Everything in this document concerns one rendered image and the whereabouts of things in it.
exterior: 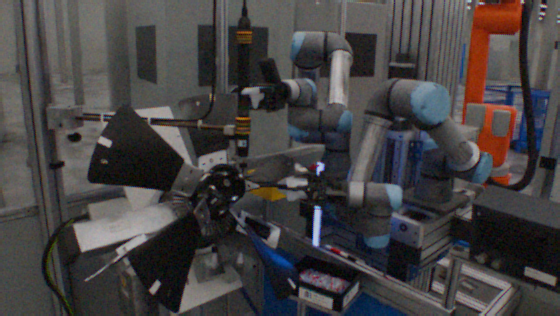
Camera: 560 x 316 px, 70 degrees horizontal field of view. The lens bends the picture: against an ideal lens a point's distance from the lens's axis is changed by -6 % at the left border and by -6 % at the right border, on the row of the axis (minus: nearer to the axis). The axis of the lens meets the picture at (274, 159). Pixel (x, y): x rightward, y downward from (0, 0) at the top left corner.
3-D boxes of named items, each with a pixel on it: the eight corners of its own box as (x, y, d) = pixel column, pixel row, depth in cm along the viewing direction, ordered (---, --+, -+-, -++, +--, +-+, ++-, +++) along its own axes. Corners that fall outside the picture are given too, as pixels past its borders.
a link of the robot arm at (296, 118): (317, 139, 142) (319, 106, 139) (284, 137, 143) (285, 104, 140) (319, 134, 149) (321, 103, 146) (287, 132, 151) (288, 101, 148)
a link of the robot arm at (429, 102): (464, 153, 158) (398, 70, 125) (500, 163, 146) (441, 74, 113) (450, 180, 157) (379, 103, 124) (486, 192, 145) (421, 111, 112)
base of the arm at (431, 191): (424, 187, 173) (427, 164, 170) (458, 197, 162) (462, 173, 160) (405, 195, 163) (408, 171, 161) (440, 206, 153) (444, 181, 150)
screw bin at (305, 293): (279, 292, 138) (280, 273, 136) (304, 270, 151) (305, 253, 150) (340, 315, 127) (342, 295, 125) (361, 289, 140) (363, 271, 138)
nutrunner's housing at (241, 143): (234, 168, 125) (235, 6, 113) (238, 165, 129) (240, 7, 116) (247, 170, 124) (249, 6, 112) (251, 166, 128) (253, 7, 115)
